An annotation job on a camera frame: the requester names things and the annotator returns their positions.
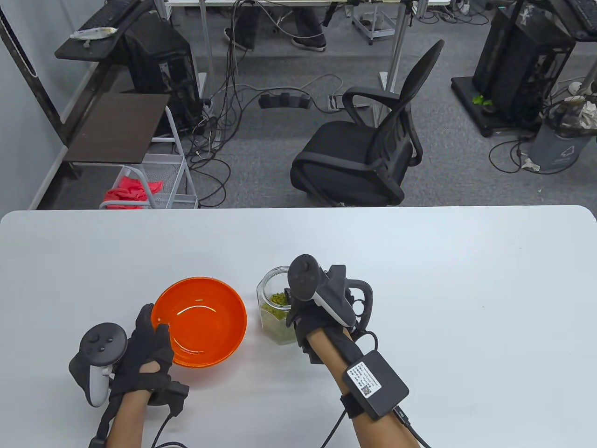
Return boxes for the person's right hand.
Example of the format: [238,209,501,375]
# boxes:
[285,300,350,348]

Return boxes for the person's left hand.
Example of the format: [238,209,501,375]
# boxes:
[110,303,174,397]

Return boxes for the pile of mung beans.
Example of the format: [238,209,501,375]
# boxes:
[261,292,299,343]

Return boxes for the orange bowl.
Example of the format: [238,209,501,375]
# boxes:
[151,277,248,369]

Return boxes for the person's right forearm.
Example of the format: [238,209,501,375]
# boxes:
[305,327,430,448]

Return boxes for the person's left forearm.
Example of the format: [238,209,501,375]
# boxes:
[105,390,152,448]

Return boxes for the black and white controller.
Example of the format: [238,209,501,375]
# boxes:
[287,254,374,334]
[69,323,128,407]

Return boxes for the clear glass jar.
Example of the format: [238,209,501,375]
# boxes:
[256,266,304,346]

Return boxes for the red cloth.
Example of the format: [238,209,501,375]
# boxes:
[104,175,165,210]

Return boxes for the black office chair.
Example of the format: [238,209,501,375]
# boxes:
[290,39,445,207]

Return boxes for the black power strip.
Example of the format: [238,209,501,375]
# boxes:
[259,92,312,110]

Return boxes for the dark wooden side table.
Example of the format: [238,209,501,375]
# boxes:
[63,92,171,165]

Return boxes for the black rolling platform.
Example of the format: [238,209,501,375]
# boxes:
[451,76,544,138]

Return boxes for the black computer tower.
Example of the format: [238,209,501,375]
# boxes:
[472,0,576,122]
[122,19,202,136]

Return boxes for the white rolling stand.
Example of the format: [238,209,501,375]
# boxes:
[351,2,397,46]

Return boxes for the grey trash bin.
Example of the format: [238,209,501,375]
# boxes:
[528,100,597,171]

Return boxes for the black shelf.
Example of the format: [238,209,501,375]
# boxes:
[546,0,597,42]
[55,9,154,62]

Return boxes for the white packet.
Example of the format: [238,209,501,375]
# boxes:
[70,27,118,40]

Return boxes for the black keyboard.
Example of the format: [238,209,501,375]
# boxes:
[79,0,140,29]

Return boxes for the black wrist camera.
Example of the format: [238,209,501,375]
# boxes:
[148,380,189,417]
[301,343,329,365]

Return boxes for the black cable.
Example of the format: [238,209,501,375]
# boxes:
[152,413,189,448]
[319,411,348,448]

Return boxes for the black wrist strap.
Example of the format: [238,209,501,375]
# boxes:
[340,394,369,419]

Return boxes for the white wire basket cart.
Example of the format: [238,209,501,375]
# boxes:
[99,105,200,210]

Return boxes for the bundle of black cables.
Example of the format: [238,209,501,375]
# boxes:
[184,0,262,208]

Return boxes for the white desk frame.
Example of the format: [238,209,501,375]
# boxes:
[154,0,451,126]

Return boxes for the black wall post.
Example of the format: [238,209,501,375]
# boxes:
[0,7,82,180]

